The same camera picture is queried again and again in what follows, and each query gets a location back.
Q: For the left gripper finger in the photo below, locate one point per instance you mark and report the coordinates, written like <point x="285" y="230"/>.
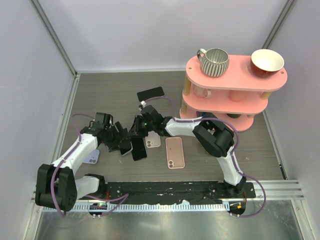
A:
<point x="123" y="132"/>
<point x="123" y="147"/>

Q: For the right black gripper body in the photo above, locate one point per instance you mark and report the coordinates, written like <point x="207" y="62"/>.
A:
<point x="148" y="126"/>

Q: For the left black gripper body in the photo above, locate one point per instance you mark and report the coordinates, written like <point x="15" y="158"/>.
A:
<point x="113" y="139"/>

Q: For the beige phone case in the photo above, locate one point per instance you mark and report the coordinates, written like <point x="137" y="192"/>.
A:
<point x="152" y="140"/>

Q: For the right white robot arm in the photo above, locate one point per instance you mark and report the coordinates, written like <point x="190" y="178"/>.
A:
<point x="215" y="135"/>

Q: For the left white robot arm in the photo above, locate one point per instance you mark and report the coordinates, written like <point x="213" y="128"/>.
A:
<point x="56" y="185"/>

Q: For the black phone silver edge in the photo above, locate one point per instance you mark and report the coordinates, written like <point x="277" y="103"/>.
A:
<point x="150" y="93"/>

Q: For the lilac phone case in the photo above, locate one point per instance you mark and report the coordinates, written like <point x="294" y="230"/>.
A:
<point x="92" y="157"/>

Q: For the pink phone case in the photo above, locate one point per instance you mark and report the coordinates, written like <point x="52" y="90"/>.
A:
<point x="174" y="153"/>

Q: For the black mounting plate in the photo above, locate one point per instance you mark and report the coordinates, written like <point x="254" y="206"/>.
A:
<point x="174" y="192"/>

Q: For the blue cup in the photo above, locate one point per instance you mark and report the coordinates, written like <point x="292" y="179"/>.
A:
<point x="203" y="114"/>

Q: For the clear pink glass cup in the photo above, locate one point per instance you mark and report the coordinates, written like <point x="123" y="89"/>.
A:
<point x="201" y="92"/>

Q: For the dark cup bottom shelf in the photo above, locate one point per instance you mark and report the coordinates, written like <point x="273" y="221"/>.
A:
<point x="233" y="116"/>

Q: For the grey striped mug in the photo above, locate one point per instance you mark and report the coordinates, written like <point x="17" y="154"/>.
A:
<point x="214" y="62"/>

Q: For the pink three-tier shelf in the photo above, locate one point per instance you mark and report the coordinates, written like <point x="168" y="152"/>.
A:
<point x="238" y="77"/>

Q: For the red white bowl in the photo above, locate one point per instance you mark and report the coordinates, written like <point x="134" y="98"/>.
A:
<point x="265" y="63"/>

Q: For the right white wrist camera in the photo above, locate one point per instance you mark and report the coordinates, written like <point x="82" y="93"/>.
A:
<point x="142" y="104"/>

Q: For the white slotted cable duct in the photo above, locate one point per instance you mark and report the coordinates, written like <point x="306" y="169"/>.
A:
<point x="136" y="208"/>

